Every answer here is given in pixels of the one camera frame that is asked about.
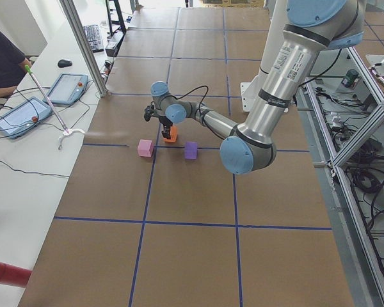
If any blue tape line lengthwise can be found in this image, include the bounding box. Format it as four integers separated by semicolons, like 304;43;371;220
128;8;181;307

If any blue tape line crosswise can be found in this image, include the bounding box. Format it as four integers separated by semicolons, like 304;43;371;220
82;143;310;154

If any far blue teach pendant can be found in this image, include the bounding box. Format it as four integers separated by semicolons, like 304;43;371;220
47;74;89;106

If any pink foam block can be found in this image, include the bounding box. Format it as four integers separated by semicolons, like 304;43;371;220
137;139;154;157

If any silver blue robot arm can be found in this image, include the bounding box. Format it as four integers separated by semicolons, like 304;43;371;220
144;1;366;174

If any red cylinder tube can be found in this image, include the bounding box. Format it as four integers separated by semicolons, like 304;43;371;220
0;262;32;288

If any person in black shirt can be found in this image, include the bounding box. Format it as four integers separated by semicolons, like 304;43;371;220
0;32;31;98

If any near blue teach pendant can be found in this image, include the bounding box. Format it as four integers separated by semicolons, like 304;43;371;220
0;97;52;139

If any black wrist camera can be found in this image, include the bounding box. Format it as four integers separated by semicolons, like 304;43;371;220
143;104;158;122

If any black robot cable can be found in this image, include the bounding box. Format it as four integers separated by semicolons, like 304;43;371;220
175;85;210;111

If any black keyboard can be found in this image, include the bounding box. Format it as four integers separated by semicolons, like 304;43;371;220
83;24;104;52

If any blue teach pendant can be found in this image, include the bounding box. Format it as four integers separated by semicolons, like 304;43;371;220
47;74;89;106
0;97;52;139

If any purple foam block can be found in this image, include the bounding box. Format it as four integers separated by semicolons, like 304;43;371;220
184;141;198;160

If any aluminium frame post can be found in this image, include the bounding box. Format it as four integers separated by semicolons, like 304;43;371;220
60;0;108;97

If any orange foam block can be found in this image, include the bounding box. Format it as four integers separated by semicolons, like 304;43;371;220
163;125;177;143

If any pink green reacher stick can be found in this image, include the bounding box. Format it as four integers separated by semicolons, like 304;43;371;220
24;65;85;150

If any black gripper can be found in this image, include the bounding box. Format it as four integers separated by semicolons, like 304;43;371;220
159;116;172;139

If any black computer mouse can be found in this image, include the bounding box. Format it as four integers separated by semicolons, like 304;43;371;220
58;59;72;68

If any aluminium frame rail right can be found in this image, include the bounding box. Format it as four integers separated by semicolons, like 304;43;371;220
296;48;384;306

